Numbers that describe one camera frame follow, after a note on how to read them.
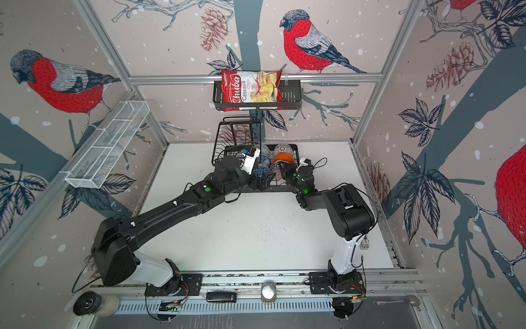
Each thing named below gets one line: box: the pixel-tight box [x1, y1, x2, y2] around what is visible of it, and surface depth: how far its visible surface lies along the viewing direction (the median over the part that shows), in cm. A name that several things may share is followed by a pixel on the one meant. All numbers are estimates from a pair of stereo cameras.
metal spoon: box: [372, 294, 421, 308], surface depth 72 cm
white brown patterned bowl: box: [273, 143, 294, 160], surface depth 113 cm
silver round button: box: [260, 283, 277, 303], surface depth 66 cm
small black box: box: [206, 291, 238, 303], surface depth 70 cm
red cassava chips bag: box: [221, 69, 285, 112], surface depth 90 cm
